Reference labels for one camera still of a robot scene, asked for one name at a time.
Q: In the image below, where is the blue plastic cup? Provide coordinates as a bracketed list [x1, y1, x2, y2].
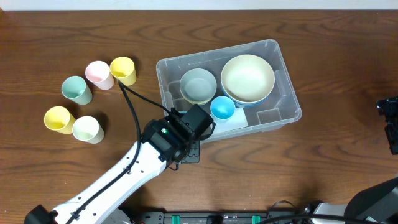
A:
[210, 96, 236, 121]

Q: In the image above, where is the light grey-blue bowl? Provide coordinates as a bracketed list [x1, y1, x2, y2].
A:
[180, 68, 217, 101]

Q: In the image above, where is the yellow plastic cup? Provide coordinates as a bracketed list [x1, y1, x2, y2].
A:
[44, 106, 76, 134]
[109, 57, 137, 86]

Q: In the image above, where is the pale white-green plastic cup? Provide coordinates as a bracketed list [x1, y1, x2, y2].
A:
[72, 116, 104, 144]

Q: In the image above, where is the clear plastic storage bin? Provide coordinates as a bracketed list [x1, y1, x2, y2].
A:
[156, 39, 302, 144]

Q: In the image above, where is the large beige bowl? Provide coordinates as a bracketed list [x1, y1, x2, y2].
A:
[220, 54, 275, 102]

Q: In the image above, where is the yellow bowl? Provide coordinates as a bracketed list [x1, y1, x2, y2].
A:
[184, 97, 211, 105]

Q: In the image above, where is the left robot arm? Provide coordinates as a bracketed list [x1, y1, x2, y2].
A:
[24, 113, 213, 224]

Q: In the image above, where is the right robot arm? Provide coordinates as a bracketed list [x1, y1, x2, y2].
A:
[310, 96, 397, 223]

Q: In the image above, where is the white label on bin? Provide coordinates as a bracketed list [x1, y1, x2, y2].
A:
[211, 108, 248, 134]

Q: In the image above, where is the pink plastic cup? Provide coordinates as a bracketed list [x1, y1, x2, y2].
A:
[85, 61, 114, 90]

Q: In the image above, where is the green plastic cup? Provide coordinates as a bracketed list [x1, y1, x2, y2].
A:
[62, 76, 93, 105]

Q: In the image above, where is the silver camera on left gripper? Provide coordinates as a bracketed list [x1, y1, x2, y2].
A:
[179, 104, 216, 141]

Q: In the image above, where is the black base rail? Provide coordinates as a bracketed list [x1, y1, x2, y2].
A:
[136, 210, 371, 224]

